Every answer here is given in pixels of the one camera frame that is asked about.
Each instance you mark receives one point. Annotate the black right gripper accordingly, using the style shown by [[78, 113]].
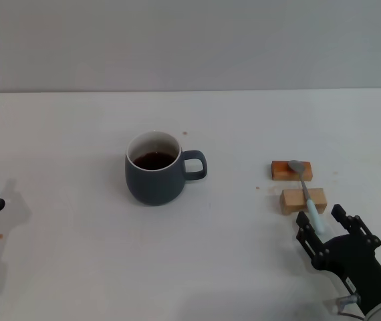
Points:
[[357, 267]]

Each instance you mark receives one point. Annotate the grey ceramic cup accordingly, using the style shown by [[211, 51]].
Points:
[[153, 185]]

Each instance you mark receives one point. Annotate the light notched wooden block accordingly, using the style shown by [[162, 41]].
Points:
[[292, 199]]

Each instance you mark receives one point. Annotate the orange wooden block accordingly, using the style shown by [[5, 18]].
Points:
[[280, 170]]

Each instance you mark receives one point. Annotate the dark coffee liquid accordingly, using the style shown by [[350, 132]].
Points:
[[153, 161]]

